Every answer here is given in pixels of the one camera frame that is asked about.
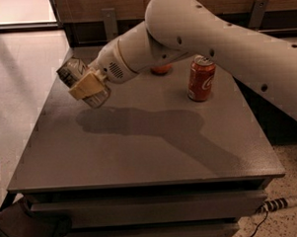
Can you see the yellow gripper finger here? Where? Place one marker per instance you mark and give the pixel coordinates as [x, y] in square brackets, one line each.
[92, 83]

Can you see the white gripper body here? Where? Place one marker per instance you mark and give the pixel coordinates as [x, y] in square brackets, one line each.
[109, 65]

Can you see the silver green 7up can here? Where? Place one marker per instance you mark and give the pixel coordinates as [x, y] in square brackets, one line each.
[72, 71]

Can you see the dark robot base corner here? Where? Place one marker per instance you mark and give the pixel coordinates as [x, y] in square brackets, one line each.
[18, 221]

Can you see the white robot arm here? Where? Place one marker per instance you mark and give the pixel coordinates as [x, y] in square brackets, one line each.
[176, 29]

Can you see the red cola can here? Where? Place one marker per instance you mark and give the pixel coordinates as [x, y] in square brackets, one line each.
[202, 72]

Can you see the red yellow apple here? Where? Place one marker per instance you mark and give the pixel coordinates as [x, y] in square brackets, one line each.
[161, 69]

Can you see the grey drawer cabinet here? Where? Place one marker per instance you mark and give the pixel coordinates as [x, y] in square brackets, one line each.
[151, 162]

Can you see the white power strip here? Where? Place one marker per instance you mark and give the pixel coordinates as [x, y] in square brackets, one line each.
[277, 204]

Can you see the left metal wall bracket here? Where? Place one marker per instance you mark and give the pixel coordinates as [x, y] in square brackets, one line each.
[110, 24]

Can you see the metal wall bracket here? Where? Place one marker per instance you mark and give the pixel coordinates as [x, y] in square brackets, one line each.
[257, 13]
[110, 24]

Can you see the right metal wall bracket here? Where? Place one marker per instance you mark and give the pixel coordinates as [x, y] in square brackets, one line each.
[257, 13]

